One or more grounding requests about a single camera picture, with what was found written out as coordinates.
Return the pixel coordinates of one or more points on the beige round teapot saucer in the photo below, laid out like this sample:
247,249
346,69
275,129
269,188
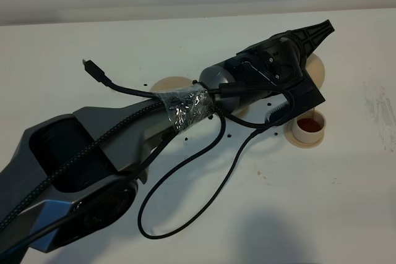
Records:
170,83

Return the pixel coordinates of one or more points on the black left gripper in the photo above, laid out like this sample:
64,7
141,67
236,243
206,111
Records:
280,60

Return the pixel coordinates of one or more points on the beige saucer far right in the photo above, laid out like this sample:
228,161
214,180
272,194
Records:
288,133

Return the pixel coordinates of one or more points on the beige saucer near teapot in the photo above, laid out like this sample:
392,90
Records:
241,112

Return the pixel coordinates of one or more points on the beige ceramic teapot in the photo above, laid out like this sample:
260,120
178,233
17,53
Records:
316,70

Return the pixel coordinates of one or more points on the beige teacup far right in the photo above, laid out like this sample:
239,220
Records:
309,127

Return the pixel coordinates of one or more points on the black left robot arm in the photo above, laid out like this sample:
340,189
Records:
78,173

